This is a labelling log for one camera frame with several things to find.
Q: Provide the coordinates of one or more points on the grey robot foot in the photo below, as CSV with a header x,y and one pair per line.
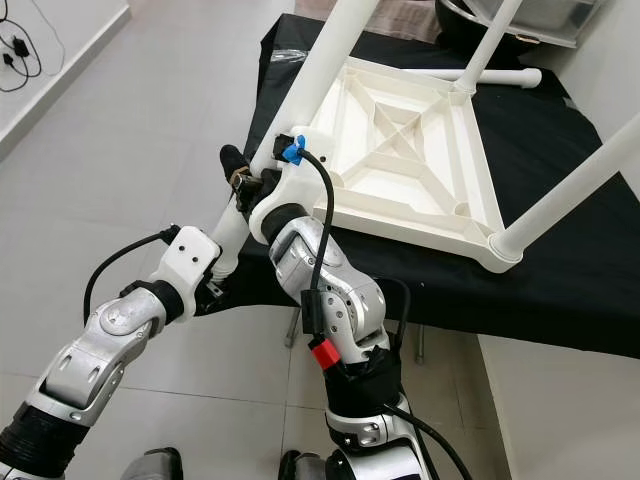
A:
x,y
150,466
300,468

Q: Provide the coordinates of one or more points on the beige cloth covered bench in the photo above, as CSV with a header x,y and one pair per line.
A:
x,y
400,15

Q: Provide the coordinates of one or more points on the clear plastic storage box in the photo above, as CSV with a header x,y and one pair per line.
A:
x,y
550,20

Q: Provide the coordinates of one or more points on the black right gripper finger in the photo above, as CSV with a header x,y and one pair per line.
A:
x,y
236,165

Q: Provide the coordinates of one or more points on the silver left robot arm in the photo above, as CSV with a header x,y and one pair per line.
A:
x,y
100,345

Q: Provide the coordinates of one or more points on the black wok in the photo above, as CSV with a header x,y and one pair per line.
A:
x,y
455,30

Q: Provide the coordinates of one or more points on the white plastic table top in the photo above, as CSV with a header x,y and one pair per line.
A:
x,y
400,180

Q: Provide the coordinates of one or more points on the narrow clear tape strip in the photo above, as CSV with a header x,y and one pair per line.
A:
x,y
282,52

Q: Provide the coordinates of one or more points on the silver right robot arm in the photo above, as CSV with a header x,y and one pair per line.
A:
x,y
345,290

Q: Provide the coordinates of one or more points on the black tablecloth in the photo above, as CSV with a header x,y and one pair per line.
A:
x,y
560,290

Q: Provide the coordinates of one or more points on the grey right robot foot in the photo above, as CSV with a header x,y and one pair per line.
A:
x,y
300,468

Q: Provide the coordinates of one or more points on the grey left robot foot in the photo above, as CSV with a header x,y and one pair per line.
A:
x,y
150,466

